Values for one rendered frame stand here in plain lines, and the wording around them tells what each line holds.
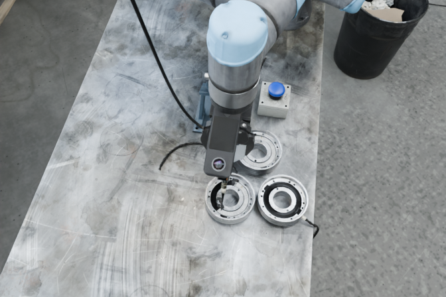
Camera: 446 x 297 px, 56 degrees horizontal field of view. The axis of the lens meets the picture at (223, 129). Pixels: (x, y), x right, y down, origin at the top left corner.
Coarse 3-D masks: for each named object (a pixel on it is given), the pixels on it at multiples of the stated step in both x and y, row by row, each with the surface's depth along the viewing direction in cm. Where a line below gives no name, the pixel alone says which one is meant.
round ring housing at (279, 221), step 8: (272, 176) 89; (280, 176) 89; (288, 176) 89; (264, 184) 89; (296, 184) 89; (272, 192) 88; (280, 192) 89; (288, 192) 88; (304, 192) 88; (272, 200) 87; (288, 200) 90; (304, 200) 88; (264, 208) 86; (280, 208) 87; (288, 208) 87; (304, 208) 87; (264, 216) 86; (272, 216) 86; (296, 216) 86; (280, 224) 85; (288, 224) 85
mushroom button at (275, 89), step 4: (272, 84) 98; (276, 84) 97; (280, 84) 98; (268, 88) 97; (272, 88) 97; (276, 88) 97; (280, 88) 97; (284, 88) 97; (272, 92) 97; (276, 92) 96; (280, 92) 96; (284, 92) 97; (276, 96) 97; (280, 96) 97
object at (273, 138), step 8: (264, 136) 95; (272, 136) 95; (256, 144) 95; (264, 144) 94; (280, 144) 93; (264, 152) 96; (280, 152) 93; (240, 160) 91; (256, 160) 92; (264, 160) 92; (248, 168) 91; (256, 168) 90; (264, 168) 90; (272, 168) 91
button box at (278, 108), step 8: (264, 88) 100; (288, 88) 101; (264, 96) 99; (272, 96) 99; (288, 96) 99; (264, 104) 98; (272, 104) 98; (280, 104) 98; (288, 104) 98; (264, 112) 100; (272, 112) 100; (280, 112) 99
